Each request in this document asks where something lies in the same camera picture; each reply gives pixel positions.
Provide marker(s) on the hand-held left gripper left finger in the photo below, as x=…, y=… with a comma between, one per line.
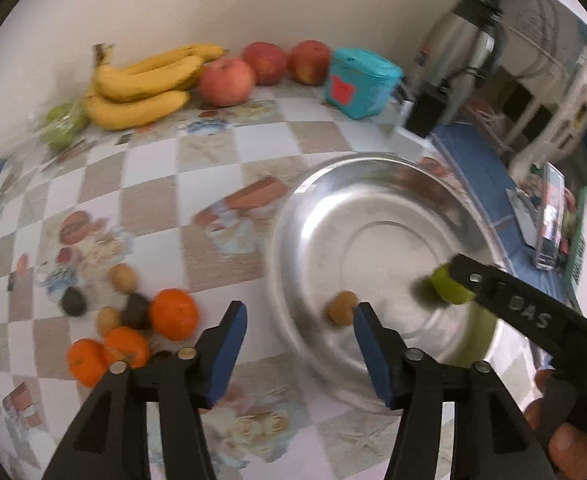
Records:
x=228, y=355

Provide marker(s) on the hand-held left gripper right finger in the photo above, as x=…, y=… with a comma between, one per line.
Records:
x=373, y=355

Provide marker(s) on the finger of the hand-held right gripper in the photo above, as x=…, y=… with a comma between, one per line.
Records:
x=518, y=305

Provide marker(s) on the brown kiwi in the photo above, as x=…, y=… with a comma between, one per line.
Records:
x=108, y=320
x=123, y=277
x=342, y=308

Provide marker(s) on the orange mandarin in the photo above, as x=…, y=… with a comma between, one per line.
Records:
x=87, y=362
x=173, y=312
x=126, y=347

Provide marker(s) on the green lime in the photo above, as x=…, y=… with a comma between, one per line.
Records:
x=443, y=285

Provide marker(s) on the dark round fruit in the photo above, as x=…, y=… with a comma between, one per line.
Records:
x=73, y=302
x=136, y=310

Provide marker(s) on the stainless steel bowl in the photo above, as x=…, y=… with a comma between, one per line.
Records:
x=373, y=240

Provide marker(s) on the person's right hand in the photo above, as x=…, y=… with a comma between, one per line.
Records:
x=573, y=452

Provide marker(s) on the clear plastic box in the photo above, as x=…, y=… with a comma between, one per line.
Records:
x=548, y=220

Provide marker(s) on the checkered printed tablecloth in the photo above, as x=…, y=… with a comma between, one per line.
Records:
x=163, y=200

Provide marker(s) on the white plastic base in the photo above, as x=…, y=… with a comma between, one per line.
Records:
x=408, y=139

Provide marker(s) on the yellow banana bunch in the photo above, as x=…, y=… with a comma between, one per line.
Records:
x=138, y=110

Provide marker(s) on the stainless steel kettle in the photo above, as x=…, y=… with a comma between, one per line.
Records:
x=458, y=45

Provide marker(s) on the teal box with red label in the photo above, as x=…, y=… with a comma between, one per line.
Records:
x=361, y=82

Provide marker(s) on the red apple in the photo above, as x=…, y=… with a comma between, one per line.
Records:
x=309, y=62
x=226, y=81
x=265, y=62

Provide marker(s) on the bag of green fruit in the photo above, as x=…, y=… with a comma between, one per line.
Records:
x=63, y=122

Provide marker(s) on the white furniture frame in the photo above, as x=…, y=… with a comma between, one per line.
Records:
x=548, y=85

